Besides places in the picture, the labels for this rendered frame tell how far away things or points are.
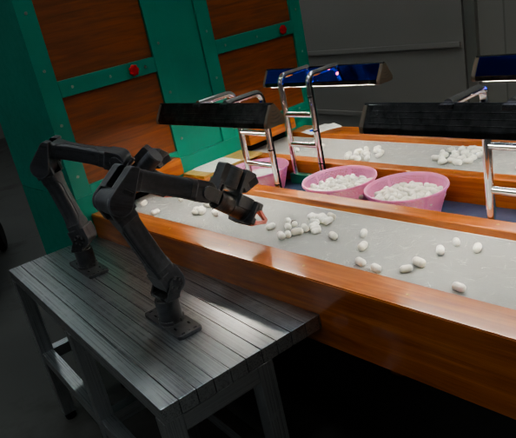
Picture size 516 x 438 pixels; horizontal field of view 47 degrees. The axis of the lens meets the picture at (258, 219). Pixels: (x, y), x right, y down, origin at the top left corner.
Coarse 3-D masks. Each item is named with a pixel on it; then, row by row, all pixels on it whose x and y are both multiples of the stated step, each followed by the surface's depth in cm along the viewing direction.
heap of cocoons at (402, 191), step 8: (400, 184) 200; (408, 184) 198; (416, 184) 196; (424, 184) 197; (432, 184) 194; (376, 192) 197; (384, 192) 196; (392, 192) 198; (400, 192) 193; (408, 192) 194; (416, 192) 193; (424, 192) 190; (432, 192) 190; (392, 200) 190; (400, 200) 187
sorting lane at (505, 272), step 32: (192, 224) 204; (224, 224) 198; (320, 224) 182; (352, 224) 177; (384, 224) 173; (416, 224) 168; (320, 256) 161; (352, 256) 157; (384, 256) 154; (448, 256) 147; (480, 256) 144; (512, 256) 141; (448, 288) 133; (480, 288) 131; (512, 288) 128
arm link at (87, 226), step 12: (60, 168) 194; (48, 180) 191; (60, 180) 193; (60, 192) 193; (60, 204) 194; (72, 204) 195; (72, 216) 195; (84, 216) 199; (72, 228) 196; (84, 228) 197; (72, 240) 198
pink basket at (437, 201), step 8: (384, 176) 202; (392, 176) 202; (400, 176) 202; (408, 176) 202; (416, 176) 201; (424, 176) 199; (432, 176) 197; (440, 176) 193; (368, 184) 198; (376, 184) 200; (384, 184) 202; (392, 184) 203; (440, 184) 193; (448, 184) 184; (368, 192) 196; (440, 192) 180; (376, 200) 184; (384, 200) 182; (408, 200) 178; (416, 200) 178; (424, 200) 179; (432, 200) 180; (440, 200) 184; (424, 208) 181; (432, 208) 182; (440, 208) 186
